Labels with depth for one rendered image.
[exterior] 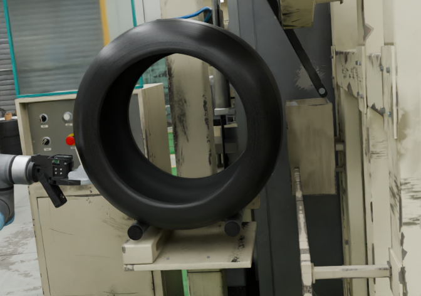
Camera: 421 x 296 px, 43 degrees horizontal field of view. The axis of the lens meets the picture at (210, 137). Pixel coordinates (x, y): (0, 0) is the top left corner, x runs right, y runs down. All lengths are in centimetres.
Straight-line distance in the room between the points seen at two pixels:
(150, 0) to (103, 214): 878
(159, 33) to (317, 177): 71
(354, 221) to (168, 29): 88
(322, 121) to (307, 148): 10
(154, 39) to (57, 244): 128
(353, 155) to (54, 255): 137
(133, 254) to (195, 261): 18
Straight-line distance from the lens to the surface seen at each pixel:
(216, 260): 158
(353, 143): 179
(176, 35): 144
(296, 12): 161
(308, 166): 178
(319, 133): 176
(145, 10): 1090
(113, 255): 241
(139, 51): 146
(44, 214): 245
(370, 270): 105
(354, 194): 183
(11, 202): 180
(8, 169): 174
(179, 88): 184
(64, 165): 168
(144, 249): 159
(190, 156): 187
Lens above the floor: 139
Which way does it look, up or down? 9 degrees down
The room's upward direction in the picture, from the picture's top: 5 degrees counter-clockwise
